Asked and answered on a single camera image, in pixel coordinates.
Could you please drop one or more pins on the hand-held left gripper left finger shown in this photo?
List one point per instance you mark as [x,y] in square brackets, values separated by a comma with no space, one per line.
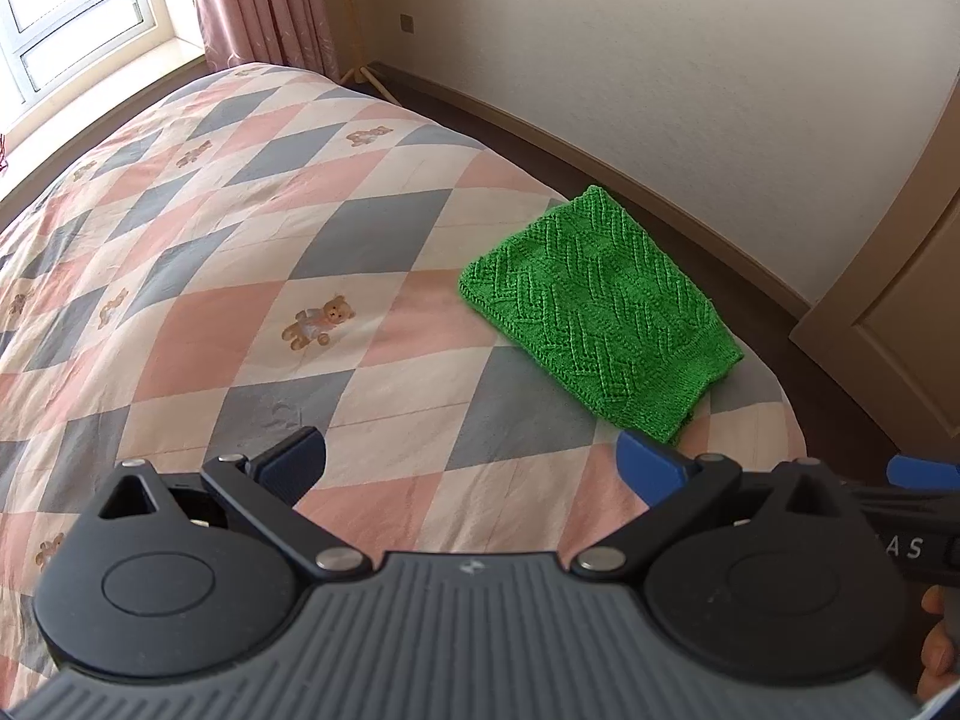
[294,461]

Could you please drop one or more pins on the wooden stand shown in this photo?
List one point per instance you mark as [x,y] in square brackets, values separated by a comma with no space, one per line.
[360,52]

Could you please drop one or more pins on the person's right hand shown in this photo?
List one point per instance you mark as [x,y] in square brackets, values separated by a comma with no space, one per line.
[936,649]

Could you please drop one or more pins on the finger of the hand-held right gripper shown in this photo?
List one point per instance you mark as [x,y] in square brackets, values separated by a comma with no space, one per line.
[919,471]

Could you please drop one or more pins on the green knitted sweater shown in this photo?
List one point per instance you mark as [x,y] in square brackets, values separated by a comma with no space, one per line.
[600,300]

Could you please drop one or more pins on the wall socket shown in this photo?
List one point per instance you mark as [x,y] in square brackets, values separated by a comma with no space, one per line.
[406,23]

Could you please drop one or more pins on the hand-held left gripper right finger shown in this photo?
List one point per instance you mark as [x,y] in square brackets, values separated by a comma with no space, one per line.
[651,465]

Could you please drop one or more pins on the pink curtain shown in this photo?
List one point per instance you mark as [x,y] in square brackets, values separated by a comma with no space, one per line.
[262,4]

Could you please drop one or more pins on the dark wooden baseboard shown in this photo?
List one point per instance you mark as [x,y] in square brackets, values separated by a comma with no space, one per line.
[570,154]

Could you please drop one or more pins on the beige wooden door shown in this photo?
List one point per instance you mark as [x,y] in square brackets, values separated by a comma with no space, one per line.
[892,300]

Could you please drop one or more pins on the pink grey checkered quilt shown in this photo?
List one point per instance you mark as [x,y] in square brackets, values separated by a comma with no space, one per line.
[262,255]

